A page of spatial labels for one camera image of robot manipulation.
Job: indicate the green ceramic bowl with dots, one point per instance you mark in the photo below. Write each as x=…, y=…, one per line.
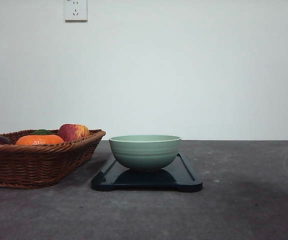
x=144, y=153

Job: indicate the brown wicker basket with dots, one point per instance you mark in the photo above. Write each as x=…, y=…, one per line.
x=45, y=158

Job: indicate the dark blue rectangular tray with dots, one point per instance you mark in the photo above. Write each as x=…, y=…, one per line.
x=176, y=176

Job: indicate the red yellow apple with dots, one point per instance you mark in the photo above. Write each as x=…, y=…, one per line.
x=73, y=132

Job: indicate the dark green fruit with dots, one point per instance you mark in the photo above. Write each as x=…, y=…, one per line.
x=43, y=132

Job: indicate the orange tangerine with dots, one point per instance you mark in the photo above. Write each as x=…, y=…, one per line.
x=39, y=140

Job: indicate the white wall socket left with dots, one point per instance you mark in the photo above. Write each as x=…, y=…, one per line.
x=75, y=11

